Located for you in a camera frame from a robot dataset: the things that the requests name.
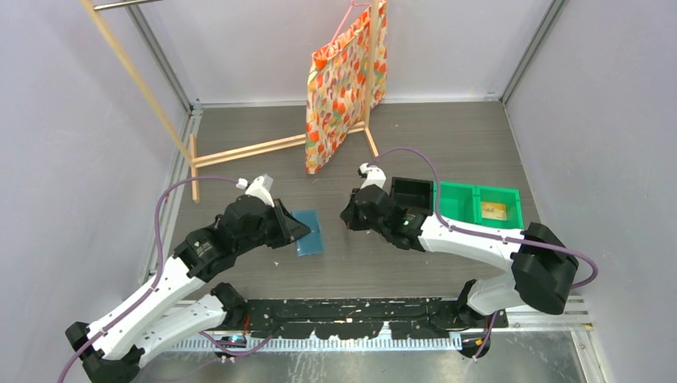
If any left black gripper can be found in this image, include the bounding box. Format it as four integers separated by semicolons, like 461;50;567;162
236;198;309;255

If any pink clothes hanger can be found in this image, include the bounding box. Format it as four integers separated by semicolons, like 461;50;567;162
330;0;371;43

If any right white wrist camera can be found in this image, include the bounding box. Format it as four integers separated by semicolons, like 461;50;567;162
358;163;387;190

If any black plastic bin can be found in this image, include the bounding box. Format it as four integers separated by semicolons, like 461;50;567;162
390;177;435;215

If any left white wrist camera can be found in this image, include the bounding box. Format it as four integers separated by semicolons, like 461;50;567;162
236;174;274;207

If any floral orange fabric bag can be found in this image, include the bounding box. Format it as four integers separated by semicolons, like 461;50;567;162
305;1;388;174

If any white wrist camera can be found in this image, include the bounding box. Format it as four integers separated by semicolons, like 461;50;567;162
236;174;274;207
358;163;387;190

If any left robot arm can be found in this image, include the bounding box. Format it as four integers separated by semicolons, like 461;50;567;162
65;195;311;382

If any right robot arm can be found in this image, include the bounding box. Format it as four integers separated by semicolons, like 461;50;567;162
340;185;579;328

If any aluminium frame rail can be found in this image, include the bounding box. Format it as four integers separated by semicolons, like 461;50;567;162
113;295;593;337

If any wooden clothes rack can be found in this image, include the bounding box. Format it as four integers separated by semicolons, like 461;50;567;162
81;1;379;178

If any gold card in bin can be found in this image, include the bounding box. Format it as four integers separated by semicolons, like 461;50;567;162
481;201;508;221

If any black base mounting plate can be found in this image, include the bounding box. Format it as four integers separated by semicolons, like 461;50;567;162
192;297;510;342

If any blue leather card holder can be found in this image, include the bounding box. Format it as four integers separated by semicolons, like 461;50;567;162
292;210;324;257

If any green plastic bin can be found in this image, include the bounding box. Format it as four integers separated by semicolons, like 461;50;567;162
434;181;525;229

